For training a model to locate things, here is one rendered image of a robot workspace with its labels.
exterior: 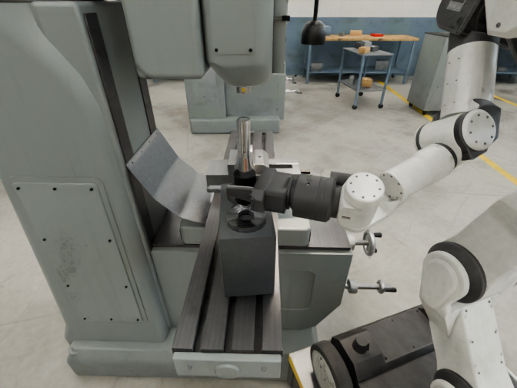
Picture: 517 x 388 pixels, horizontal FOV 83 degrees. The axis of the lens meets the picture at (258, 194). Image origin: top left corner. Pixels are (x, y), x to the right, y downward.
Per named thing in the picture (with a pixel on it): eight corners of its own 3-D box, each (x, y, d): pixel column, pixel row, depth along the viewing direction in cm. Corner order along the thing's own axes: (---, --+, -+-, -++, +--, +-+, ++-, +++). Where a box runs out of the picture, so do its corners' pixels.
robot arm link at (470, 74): (451, 162, 69) (461, 69, 69) (510, 156, 56) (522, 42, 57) (410, 155, 66) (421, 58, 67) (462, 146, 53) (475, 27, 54)
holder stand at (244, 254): (265, 233, 89) (265, 176, 78) (274, 294, 71) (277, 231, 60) (225, 235, 88) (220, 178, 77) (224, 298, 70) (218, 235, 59)
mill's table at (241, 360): (273, 142, 165) (273, 128, 161) (282, 381, 62) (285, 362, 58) (231, 142, 165) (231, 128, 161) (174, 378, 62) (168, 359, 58)
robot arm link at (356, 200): (311, 228, 59) (369, 239, 57) (314, 198, 50) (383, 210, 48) (320, 184, 65) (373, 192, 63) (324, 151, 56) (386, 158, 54)
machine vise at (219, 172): (296, 172, 120) (298, 148, 114) (301, 192, 108) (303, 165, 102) (211, 172, 120) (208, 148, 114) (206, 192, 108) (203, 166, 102)
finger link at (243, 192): (227, 182, 59) (256, 187, 58) (228, 195, 61) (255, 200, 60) (224, 186, 58) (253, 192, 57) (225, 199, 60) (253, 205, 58)
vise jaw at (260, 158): (268, 158, 115) (268, 149, 113) (268, 174, 105) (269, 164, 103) (252, 158, 115) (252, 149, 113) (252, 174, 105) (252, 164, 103)
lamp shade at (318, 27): (329, 44, 86) (332, 19, 83) (308, 45, 84) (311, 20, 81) (316, 41, 92) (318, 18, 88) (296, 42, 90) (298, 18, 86)
